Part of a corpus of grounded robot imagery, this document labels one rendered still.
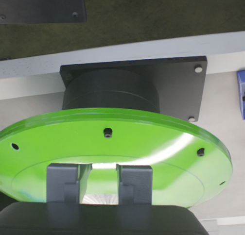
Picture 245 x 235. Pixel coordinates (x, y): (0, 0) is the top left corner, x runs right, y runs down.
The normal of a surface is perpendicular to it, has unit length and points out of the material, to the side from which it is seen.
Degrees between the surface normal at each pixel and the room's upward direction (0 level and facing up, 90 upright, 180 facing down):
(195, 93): 0
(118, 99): 90
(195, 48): 90
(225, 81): 0
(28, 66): 90
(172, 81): 0
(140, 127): 24
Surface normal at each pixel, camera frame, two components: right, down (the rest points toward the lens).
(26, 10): 0.00, 0.83
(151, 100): 0.76, -0.36
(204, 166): 0.32, 0.62
